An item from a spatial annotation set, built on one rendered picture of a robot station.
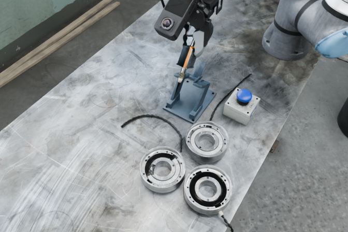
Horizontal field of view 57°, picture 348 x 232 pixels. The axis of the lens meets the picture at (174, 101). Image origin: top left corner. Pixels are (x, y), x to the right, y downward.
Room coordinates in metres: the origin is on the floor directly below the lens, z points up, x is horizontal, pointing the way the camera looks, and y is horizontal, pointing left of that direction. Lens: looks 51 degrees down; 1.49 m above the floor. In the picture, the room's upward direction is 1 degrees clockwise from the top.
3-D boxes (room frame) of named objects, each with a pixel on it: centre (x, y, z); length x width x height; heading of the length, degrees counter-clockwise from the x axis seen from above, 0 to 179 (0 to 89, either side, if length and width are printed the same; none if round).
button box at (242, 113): (0.54, -0.18, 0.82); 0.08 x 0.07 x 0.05; 147
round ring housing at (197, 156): (0.42, -0.08, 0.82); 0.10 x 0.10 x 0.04
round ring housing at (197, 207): (0.30, -0.08, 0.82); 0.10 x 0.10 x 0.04
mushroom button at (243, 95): (0.54, -0.18, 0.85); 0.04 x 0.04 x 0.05
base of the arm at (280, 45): (0.82, -0.36, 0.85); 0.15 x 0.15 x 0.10
